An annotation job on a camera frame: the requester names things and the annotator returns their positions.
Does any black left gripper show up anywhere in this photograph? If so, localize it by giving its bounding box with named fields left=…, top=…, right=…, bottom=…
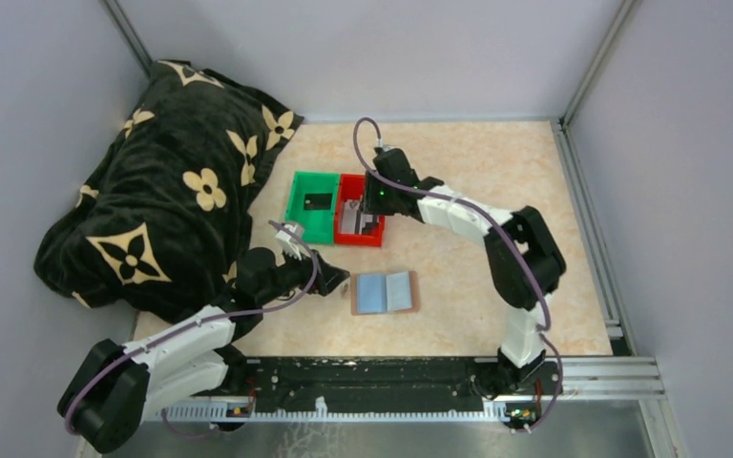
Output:
left=258, top=241, right=350, bottom=307

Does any white VIP card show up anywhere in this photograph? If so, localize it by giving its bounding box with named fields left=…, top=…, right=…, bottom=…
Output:
left=339, top=199, right=362, bottom=235

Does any brown leather card holder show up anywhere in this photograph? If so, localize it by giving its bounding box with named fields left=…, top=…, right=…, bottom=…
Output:
left=350, top=271, right=421, bottom=316

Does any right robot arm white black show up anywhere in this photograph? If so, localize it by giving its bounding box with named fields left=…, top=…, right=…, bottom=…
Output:
left=362, top=147, right=567, bottom=393

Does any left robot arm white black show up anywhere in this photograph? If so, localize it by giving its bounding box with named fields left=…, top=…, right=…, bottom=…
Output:
left=57, top=247, right=350, bottom=453

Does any black card in red bin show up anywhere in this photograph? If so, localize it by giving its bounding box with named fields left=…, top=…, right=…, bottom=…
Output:
left=356, top=214, right=380, bottom=235

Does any black card in green bin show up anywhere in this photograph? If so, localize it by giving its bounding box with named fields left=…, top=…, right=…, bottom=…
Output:
left=304, top=193, right=334, bottom=211

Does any red plastic bin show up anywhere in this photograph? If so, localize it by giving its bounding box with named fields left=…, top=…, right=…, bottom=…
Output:
left=333, top=174, right=386, bottom=247

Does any green plastic bin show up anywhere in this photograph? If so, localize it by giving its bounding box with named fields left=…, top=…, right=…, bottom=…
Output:
left=284, top=171, right=340, bottom=244

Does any black floral blanket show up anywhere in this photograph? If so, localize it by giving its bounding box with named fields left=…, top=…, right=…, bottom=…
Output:
left=33, top=60, right=304, bottom=323

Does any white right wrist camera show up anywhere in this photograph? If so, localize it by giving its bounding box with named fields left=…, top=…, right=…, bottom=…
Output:
left=374, top=145, right=405, bottom=160

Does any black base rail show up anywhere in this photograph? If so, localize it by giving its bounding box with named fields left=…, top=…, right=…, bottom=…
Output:
left=187, top=355, right=564, bottom=401

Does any aluminium frame rail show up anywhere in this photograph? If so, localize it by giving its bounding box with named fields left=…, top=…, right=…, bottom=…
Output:
left=551, top=118, right=665, bottom=401

